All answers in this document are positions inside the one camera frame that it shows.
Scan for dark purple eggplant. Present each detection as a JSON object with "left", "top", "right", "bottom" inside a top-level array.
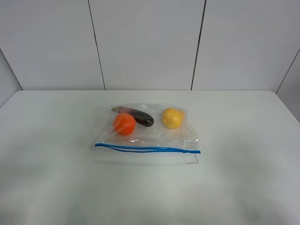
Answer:
[{"left": 111, "top": 106, "right": 154, "bottom": 127}]

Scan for orange fruit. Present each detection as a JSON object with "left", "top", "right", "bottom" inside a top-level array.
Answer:
[{"left": 113, "top": 113, "right": 136, "bottom": 136}]

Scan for yellow pear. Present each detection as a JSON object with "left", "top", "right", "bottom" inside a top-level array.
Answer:
[{"left": 162, "top": 108, "right": 185, "bottom": 129}]

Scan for clear plastic zip bag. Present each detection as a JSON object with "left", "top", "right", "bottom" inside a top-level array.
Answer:
[{"left": 92, "top": 103, "right": 201, "bottom": 166}]

